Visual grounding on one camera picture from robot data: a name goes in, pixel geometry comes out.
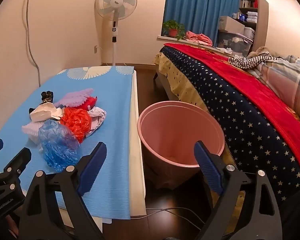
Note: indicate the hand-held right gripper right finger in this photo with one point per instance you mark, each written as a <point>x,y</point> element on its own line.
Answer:
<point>207,166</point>

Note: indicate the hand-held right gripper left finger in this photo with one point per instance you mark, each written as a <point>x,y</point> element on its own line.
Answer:
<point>92,166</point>

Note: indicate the white foam net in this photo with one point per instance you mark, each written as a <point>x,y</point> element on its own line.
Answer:
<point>31,130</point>

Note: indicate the blue plastic bag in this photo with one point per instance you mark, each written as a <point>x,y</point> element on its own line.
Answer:
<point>58,147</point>

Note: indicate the pink plastic bucket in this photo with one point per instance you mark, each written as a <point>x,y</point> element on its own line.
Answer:
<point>180,135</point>

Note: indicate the orange plastic bag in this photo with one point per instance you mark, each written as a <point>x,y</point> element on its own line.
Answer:
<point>76,122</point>

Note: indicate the white plastic bag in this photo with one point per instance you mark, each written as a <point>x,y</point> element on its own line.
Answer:
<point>97,117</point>

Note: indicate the white tissue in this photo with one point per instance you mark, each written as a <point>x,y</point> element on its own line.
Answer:
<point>43,112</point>

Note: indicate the red fabric item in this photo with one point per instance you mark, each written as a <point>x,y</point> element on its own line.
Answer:
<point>88,103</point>

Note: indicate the black and gold cloth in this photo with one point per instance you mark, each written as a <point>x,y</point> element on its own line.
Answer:
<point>47,97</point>

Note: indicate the purple knitted sock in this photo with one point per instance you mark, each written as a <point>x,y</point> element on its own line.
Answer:
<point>70,98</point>

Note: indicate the white table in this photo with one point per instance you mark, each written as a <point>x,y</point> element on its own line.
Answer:
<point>138,140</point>

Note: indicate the navy star blanket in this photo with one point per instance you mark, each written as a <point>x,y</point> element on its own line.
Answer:
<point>240,120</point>

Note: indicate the blue patterned table mat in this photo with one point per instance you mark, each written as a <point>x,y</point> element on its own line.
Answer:
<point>110,100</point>

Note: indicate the red blanket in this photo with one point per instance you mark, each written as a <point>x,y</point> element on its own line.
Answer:
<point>250,90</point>

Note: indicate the yellow star bed sheet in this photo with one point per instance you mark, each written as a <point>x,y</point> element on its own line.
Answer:
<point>176,82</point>

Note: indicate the striped cloth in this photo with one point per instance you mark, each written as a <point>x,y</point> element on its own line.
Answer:
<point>250,62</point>

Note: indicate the plaid quilt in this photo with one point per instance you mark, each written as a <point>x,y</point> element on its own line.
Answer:
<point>287,82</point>

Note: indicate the clear storage box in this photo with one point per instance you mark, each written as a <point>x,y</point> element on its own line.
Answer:
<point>233,42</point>

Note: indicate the beige plush item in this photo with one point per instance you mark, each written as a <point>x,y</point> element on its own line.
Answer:
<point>260,51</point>

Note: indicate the pink cloth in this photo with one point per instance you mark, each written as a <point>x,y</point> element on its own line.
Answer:
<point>198,38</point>

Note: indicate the small white storage container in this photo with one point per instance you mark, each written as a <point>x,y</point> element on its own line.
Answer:
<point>249,32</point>

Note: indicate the potted green plant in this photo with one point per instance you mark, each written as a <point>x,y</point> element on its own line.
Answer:
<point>173,27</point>

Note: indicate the cardboard box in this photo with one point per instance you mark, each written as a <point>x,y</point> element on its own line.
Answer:
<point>230,23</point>

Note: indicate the blue curtain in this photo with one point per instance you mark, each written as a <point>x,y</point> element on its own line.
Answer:
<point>195,2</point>

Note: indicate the bookshelf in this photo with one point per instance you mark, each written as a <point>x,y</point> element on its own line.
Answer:
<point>250,7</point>

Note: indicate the white standing fan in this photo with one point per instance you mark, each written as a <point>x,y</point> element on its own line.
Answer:
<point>115,3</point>

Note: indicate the white wall socket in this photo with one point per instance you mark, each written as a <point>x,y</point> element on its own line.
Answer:
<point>95,49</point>

